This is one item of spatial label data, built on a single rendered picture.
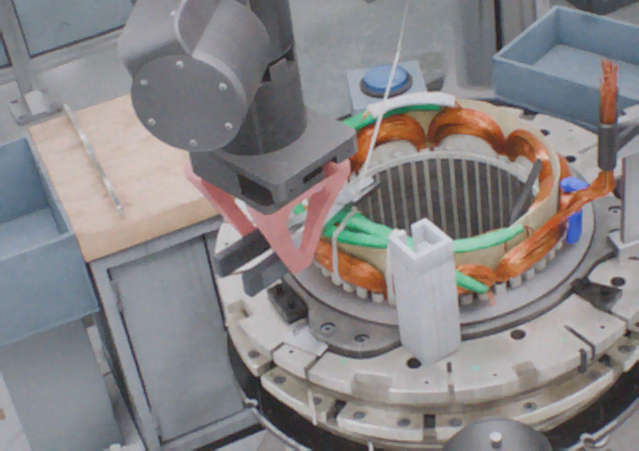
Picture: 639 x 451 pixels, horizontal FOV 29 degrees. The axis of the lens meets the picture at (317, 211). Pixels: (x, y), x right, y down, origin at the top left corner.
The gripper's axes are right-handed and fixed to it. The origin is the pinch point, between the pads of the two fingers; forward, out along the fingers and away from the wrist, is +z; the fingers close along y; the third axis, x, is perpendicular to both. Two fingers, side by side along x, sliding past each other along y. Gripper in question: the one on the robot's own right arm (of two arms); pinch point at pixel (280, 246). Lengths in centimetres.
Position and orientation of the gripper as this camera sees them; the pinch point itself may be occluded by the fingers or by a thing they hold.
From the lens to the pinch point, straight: 78.6
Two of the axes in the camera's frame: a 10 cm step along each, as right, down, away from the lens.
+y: 6.9, 3.8, -6.2
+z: 1.2, 7.8, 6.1
